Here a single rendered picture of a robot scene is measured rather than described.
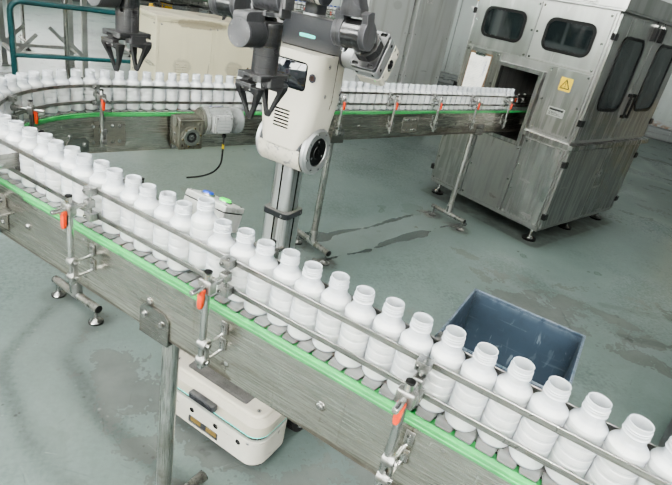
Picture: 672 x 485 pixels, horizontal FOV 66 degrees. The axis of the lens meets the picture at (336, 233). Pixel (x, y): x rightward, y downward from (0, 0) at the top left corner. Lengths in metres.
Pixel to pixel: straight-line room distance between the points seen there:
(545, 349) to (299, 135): 0.96
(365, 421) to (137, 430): 1.36
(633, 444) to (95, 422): 1.88
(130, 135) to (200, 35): 2.70
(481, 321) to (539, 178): 3.08
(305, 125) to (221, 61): 3.65
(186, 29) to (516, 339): 4.15
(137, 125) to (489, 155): 3.18
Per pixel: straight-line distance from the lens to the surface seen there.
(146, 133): 2.56
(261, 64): 1.16
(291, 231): 1.88
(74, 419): 2.33
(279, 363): 1.10
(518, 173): 4.66
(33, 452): 2.25
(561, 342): 1.56
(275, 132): 1.72
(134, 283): 1.35
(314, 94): 1.63
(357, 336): 0.98
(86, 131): 2.47
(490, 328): 1.59
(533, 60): 4.65
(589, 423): 0.93
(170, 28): 5.00
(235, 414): 1.98
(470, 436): 0.99
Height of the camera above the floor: 1.66
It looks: 25 degrees down
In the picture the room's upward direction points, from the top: 11 degrees clockwise
